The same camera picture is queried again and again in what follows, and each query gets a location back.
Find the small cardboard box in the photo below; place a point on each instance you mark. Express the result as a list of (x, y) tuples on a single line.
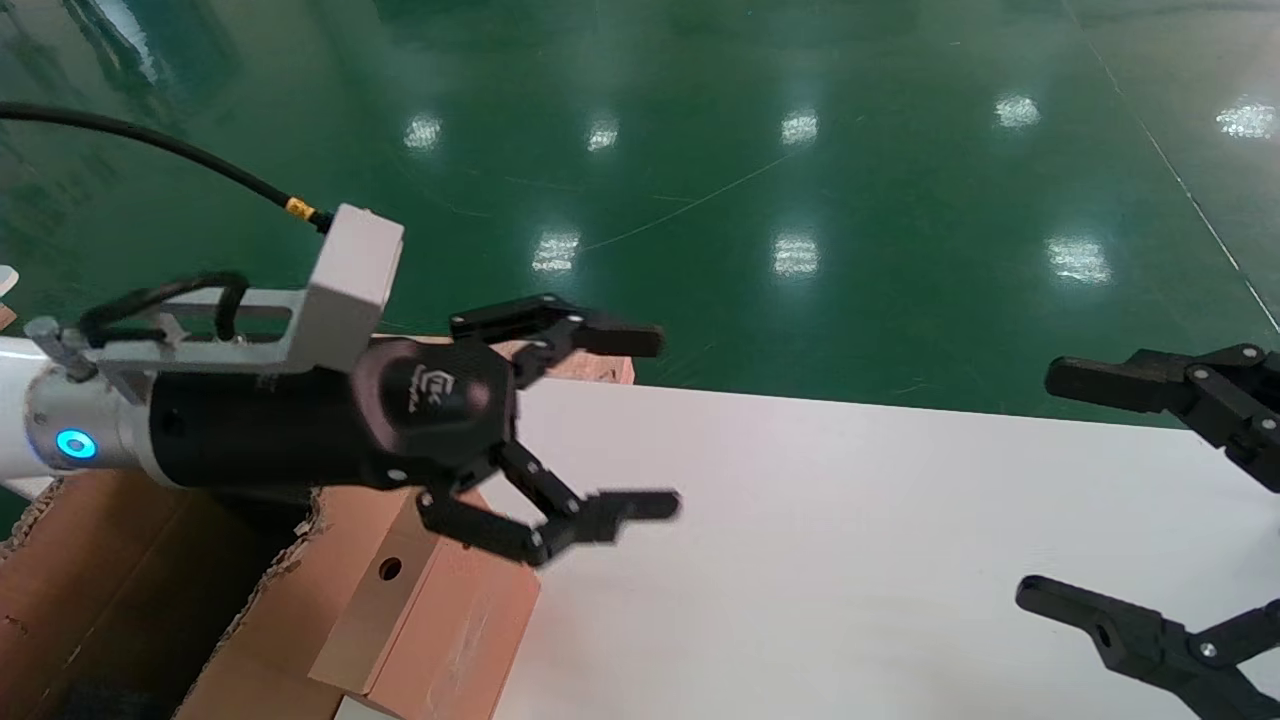
[(460, 640)]

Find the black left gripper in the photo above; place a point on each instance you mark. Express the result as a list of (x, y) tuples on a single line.
[(300, 430)]

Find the small brown object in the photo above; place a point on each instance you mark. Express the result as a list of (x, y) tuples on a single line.
[(6, 318)]

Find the large open cardboard box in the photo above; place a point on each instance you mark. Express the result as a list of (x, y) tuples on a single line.
[(270, 650)]

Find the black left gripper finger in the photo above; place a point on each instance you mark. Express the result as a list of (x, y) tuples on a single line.
[(620, 340)]

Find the small white object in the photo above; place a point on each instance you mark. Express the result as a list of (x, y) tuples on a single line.
[(7, 280)]

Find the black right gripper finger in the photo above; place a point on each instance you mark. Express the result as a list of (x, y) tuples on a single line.
[(1140, 635), (1210, 390)]

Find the wooden pallet board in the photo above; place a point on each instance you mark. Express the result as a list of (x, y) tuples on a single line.
[(600, 370)]

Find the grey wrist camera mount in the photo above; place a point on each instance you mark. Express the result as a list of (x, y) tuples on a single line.
[(345, 280)]

